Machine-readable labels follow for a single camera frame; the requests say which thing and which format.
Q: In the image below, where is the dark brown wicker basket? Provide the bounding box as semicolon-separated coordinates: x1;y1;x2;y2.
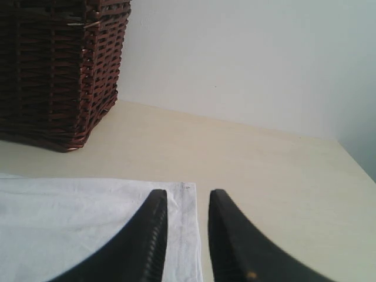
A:
1;1;131;152

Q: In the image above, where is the white t-shirt red logo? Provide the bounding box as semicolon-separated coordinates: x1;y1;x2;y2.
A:
1;174;203;281

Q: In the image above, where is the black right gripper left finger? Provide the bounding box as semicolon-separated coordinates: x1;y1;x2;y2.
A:
52;189;167;282

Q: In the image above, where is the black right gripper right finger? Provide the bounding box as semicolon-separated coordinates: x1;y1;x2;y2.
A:
208;189;328;282

